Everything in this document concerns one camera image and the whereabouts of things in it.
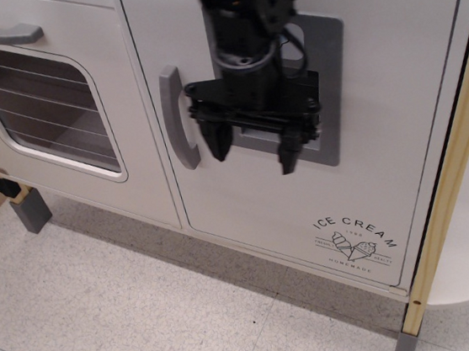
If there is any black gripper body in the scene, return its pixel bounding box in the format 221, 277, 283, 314
184, 54, 321, 142

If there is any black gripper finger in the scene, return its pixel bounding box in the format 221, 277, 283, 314
277, 128, 304, 175
199, 120, 233, 161

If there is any grey fridge door handle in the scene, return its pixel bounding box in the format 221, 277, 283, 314
158, 65, 201, 170

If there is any white toy fridge door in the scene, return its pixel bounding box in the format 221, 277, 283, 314
117, 0, 469, 315

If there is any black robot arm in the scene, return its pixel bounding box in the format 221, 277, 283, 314
185, 0, 320, 175

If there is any grey ice dispenser panel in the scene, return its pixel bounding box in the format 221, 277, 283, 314
203, 9, 344, 167

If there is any white toy oven door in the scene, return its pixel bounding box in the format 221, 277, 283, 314
0, 0, 180, 227

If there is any grey left foot cap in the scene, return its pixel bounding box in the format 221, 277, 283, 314
10, 188, 52, 234

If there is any grey foot cap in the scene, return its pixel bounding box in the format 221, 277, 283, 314
394, 332, 418, 351
10, 188, 52, 234

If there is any black clamp knob left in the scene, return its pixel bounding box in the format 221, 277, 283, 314
0, 178, 21, 199

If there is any grey right foot cap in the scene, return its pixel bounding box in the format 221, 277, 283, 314
394, 332, 418, 351

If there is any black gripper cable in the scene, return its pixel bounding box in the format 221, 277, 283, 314
279, 23, 312, 80

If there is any right wooden cabinet post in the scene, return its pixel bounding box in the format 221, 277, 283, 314
402, 53, 469, 337

